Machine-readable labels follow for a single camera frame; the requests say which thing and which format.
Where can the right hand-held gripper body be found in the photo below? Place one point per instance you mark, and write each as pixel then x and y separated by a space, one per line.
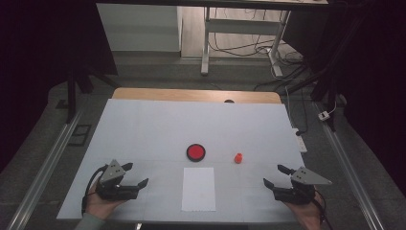
pixel 297 193

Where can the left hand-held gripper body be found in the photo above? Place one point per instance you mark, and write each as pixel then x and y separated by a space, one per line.
pixel 113 191

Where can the small orange stamp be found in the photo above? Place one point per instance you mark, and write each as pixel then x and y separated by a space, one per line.
pixel 238 158

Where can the white paper sheet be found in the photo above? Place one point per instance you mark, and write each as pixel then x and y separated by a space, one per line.
pixel 198 190

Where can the round red ink pad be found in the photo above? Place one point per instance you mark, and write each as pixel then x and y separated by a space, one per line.
pixel 195 152

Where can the person's left hand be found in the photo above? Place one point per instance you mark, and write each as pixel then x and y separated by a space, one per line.
pixel 97 207

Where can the person's right hand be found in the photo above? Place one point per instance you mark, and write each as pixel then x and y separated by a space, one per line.
pixel 308 215

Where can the white power strip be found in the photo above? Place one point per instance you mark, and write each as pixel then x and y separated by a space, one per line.
pixel 300 143

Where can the black floor socket plate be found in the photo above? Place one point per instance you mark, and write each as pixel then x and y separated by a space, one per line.
pixel 79 134

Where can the small white adapter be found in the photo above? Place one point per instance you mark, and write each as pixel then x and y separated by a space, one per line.
pixel 323 115

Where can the black metal stand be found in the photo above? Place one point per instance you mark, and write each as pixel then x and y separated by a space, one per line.
pixel 72 96
pixel 332 96

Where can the black curtain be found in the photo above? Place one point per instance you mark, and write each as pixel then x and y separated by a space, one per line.
pixel 38 64
pixel 373 80

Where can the white cabinet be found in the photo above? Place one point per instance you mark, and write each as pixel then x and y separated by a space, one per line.
pixel 137 28

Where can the aluminium floor rail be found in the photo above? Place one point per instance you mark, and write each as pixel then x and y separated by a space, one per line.
pixel 348 172
pixel 48 169

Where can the white metal desk frame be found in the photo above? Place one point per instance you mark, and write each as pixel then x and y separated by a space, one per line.
pixel 242 26

